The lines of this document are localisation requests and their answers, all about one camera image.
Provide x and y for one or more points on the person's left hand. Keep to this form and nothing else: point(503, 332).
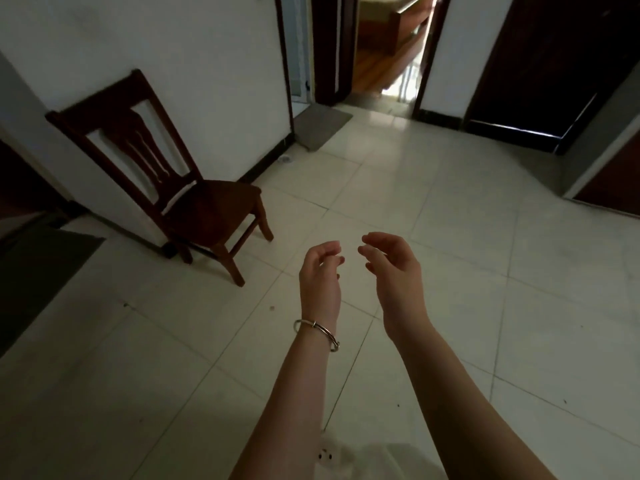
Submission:
point(320, 289)

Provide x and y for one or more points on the person's right hand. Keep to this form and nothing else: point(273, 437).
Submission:
point(400, 289)

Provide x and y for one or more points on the person's left fingers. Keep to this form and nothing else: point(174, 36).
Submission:
point(331, 247)

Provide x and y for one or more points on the person's right fingers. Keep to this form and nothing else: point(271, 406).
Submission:
point(382, 238)

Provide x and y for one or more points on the person's right forearm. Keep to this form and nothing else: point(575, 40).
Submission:
point(450, 394)

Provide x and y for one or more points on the person's left forearm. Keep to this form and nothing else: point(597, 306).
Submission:
point(295, 394)

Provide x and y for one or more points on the grey door mat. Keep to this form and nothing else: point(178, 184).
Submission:
point(320, 125)

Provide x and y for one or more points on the dark brown wooden chair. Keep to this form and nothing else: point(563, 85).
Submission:
point(215, 207)

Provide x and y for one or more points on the dark open door leaf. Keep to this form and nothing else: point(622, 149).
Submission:
point(332, 44)

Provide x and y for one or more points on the white framed glass door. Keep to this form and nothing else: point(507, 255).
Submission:
point(297, 44)

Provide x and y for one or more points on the reddish brown door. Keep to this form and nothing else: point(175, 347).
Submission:
point(617, 187)

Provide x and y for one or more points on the dark wooden door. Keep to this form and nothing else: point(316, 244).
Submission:
point(545, 59)

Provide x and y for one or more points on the dark floor mat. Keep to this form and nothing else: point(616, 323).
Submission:
point(35, 274)

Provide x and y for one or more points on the wooden bed frame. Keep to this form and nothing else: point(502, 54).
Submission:
point(407, 24)

